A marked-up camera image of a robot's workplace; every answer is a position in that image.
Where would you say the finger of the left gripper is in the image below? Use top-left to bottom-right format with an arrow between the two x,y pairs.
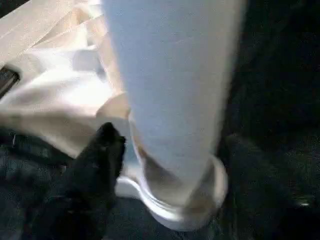
0,64 -> 21,94

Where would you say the white plastic table top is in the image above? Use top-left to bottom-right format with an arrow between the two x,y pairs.
0,0 -> 229,225

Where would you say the white plastic table leg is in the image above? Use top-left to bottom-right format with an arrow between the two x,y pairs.
101,0 -> 248,208

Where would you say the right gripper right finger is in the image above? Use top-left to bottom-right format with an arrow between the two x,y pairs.
216,133 -> 320,240

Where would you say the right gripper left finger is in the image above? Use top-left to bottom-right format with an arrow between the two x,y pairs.
32,121 -> 127,240

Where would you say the black table mat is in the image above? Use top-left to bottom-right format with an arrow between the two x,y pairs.
0,0 -> 320,240

